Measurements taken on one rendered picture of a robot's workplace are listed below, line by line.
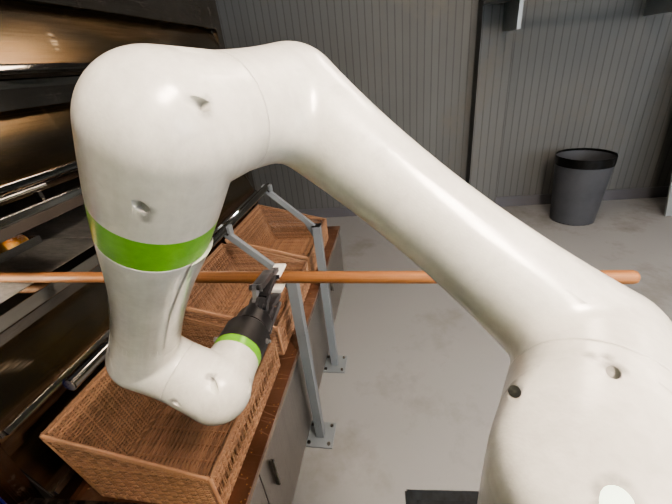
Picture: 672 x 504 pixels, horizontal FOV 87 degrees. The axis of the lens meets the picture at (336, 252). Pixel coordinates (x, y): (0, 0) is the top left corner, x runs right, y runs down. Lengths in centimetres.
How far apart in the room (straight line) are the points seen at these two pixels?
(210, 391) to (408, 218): 41
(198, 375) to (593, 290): 52
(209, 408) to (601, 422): 50
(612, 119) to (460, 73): 164
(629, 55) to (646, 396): 449
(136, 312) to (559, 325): 43
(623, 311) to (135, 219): 41
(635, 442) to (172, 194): 34
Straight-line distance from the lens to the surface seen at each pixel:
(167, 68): 30
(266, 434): 137
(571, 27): 446
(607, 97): 471
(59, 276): 126
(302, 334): 152
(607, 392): 30
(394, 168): 35
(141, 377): 63
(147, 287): 41
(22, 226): 108
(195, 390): 62
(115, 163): 30
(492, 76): 406
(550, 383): 30
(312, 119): 37
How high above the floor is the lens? 165
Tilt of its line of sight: 28 degrees down
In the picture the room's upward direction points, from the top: 6 degrees counter-clockwise
